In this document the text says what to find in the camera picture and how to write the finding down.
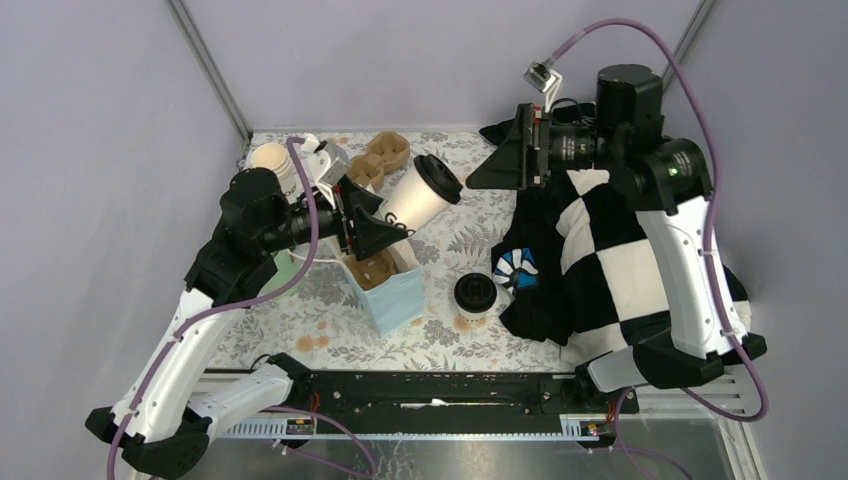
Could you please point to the white paper cup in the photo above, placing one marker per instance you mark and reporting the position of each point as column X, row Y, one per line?
column 473, row 316
column 412, row 203

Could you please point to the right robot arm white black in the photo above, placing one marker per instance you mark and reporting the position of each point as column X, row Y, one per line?
column 667, row 183

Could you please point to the floral table mat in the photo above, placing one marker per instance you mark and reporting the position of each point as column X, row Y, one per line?
column 323, row 324

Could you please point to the green cup holder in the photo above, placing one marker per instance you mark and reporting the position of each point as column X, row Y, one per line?
column 287, row 267

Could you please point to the black white checkered blanket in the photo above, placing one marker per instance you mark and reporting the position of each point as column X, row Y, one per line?
column 599, row 287

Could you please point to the stack of white paper cups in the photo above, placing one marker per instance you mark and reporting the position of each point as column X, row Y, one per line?
column 275, row 157

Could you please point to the brown cardboard cup carrier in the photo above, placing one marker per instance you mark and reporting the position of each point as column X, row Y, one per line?
column 384, row 154
column 373, row 271

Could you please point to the light blue paper bag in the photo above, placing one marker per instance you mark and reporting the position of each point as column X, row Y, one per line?
column 395, row 303

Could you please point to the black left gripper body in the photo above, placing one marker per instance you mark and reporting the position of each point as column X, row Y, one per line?
column 346, row 209

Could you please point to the black cup lid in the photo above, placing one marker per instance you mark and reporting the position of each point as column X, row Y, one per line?
column 475, row 293
column 438, row 176

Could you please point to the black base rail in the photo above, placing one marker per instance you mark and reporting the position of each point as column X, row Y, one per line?
column 432, row 404

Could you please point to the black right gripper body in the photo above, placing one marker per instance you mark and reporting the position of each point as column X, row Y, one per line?
column 534, row 130

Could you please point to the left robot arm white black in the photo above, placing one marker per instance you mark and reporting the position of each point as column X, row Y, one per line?
column 159, row 428

